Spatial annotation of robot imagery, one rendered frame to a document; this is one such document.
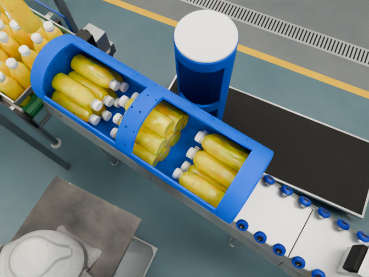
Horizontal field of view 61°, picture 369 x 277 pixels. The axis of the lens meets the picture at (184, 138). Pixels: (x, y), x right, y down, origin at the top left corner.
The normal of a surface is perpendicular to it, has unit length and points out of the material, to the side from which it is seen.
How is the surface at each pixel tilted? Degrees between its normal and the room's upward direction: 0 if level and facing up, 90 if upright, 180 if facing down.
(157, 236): 0
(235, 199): 39
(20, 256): 14
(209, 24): 0
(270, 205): 0
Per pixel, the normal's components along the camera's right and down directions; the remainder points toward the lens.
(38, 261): 0.11, -0.44
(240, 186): -0.22, -0.06
